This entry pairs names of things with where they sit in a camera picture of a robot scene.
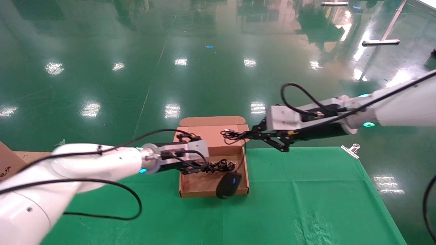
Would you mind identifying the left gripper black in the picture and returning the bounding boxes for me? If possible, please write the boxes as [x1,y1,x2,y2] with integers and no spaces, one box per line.
[159,159,197,174]

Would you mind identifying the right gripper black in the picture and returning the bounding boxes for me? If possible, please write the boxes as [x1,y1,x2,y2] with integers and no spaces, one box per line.
[245,118,348,152]

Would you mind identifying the black USB cable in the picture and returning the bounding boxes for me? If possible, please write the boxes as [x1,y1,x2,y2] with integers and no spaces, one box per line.
[220,128,251,146]

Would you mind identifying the black mouse cable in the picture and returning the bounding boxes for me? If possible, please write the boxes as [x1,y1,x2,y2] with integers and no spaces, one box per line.
[182,158,243,199]

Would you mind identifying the open brown cardboard box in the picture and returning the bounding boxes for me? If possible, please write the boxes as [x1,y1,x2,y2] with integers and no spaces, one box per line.
[173,116,251,198]

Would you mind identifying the green table cloth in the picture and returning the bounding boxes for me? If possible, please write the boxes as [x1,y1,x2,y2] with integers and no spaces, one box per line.
[40,147,407,245]

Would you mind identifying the silver binder clip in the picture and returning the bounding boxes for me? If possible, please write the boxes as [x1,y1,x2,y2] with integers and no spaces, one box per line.
[341,144,361,160]

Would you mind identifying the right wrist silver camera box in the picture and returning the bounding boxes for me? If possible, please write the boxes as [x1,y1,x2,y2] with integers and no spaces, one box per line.
[266,105,304,132]

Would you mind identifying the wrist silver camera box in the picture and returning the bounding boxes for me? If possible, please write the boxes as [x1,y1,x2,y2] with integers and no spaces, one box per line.
[159,138,209,163]
[266,105,304,132]

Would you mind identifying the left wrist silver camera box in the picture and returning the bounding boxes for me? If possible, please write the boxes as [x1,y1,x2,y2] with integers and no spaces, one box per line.
[159,138,209,163]

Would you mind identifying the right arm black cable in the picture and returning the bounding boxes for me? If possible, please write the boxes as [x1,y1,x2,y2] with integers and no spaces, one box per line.
[281,69,436,245]

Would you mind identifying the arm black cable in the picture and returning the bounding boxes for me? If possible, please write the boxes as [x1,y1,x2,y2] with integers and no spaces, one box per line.
[0,128,209,221]
[281,69,436,245]

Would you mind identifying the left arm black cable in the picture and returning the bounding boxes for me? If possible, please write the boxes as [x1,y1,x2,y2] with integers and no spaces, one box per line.
[0,128,209,221]

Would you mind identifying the white table leg with post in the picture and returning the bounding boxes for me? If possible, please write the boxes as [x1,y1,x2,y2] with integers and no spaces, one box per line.
[362,0,408,46]

